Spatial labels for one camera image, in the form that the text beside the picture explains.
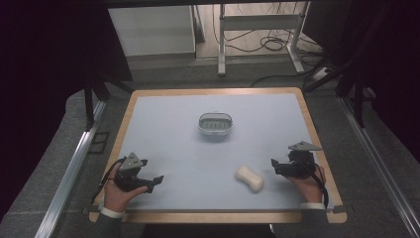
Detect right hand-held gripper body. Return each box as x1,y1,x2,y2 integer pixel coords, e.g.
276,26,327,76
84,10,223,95
285,141,323,180

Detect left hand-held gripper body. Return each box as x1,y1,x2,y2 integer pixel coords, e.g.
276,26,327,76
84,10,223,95
113,152,149,193

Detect person's right hand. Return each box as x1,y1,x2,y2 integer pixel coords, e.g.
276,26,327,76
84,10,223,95
285,164,327,205

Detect person's left hand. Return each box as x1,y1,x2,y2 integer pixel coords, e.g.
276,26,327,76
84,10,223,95
103,164,150,213

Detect white soap bar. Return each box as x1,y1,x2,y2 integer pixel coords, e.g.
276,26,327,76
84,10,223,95
235,165,265,193

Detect light blue table mat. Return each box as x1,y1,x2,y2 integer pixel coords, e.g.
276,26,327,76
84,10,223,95
116,92,335,211

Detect grey soap dish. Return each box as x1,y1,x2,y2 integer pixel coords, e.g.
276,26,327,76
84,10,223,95
198,112,234,136

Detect black stand leg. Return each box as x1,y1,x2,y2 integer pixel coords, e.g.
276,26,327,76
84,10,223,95
82,77,111,133
334,72,375,129

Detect white power strip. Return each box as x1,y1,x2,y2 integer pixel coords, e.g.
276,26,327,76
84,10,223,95
312,66,332,83

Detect black curtain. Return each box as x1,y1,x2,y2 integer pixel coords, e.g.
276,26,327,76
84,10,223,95
302,0,420,163
0,0,134,222

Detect white board panel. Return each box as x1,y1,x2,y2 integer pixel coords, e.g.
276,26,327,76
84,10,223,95
108,5,196,58

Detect left hand-held gripper cable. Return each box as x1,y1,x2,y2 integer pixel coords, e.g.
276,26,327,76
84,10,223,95
91,157,128,204

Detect hand-held gripper cable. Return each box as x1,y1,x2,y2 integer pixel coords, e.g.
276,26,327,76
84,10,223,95
296,158,330,210
91,157,128,204

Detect right hand-held gripper cable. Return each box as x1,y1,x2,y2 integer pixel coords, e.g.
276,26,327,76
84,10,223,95
296,158,330,210

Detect aluminium rail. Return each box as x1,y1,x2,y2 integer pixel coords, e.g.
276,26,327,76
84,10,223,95
338,96,420,238
34,100,107,238

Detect black floor cables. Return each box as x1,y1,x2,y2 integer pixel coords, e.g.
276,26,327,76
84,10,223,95
211,2,323,89

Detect white metal desk frame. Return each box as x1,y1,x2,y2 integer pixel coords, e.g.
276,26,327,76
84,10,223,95
217,1,312,77

